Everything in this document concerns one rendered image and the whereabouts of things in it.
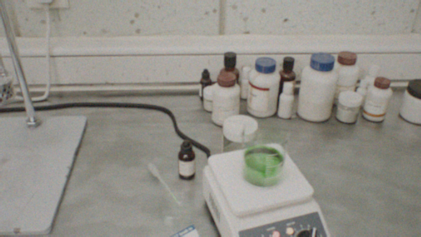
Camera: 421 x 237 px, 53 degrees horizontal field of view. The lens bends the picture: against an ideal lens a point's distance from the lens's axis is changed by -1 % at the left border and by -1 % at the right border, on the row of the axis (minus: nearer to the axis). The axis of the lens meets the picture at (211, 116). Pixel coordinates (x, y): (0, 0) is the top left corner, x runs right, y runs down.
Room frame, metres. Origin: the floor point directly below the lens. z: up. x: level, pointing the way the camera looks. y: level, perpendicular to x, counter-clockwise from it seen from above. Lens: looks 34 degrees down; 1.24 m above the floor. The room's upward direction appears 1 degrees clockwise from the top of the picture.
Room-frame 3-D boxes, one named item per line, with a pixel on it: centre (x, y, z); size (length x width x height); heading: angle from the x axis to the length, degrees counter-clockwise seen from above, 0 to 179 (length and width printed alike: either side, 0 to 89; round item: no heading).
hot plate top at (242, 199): (0.45, -0.07, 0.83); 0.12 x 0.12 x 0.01; 19
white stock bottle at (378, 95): (0.74, -0.34, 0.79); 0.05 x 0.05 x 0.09
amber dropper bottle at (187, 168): (0.55, 0.04, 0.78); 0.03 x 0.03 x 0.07
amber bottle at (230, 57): (0.79, -0.04, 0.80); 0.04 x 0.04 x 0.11
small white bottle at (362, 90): (0.78, -0.32, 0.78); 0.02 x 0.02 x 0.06
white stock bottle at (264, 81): (0.75, -0.10, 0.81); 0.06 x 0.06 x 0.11
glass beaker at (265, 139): (0.45, -0.07, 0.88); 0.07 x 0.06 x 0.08; 114
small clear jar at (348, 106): (0.73, -0.28, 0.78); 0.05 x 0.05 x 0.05
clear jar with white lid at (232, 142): (0.58, -0.05, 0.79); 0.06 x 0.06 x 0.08
